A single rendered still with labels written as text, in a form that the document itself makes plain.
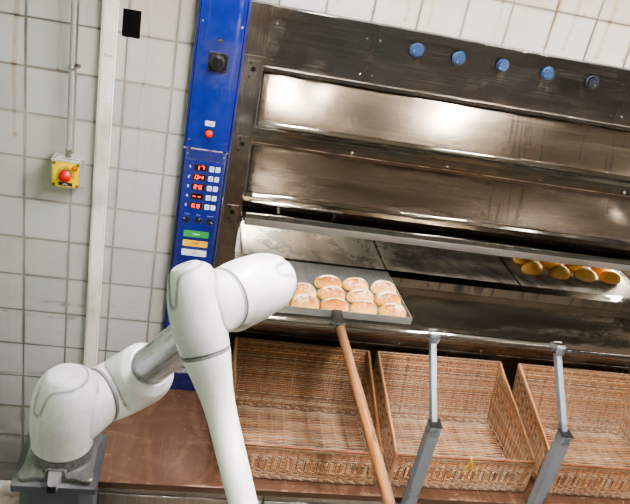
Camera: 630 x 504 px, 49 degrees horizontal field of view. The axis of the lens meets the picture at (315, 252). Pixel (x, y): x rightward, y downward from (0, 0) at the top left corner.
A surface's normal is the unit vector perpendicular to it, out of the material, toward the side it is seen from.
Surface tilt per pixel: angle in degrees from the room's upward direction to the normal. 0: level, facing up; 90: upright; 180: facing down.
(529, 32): 90
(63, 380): 5
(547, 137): 70
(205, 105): 90
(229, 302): 57
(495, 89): 90
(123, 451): 0
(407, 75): 90
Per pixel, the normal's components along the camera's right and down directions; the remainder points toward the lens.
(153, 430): 0.18, -0.88
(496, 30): 0.11, 0.45
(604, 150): 0.17, 0.12
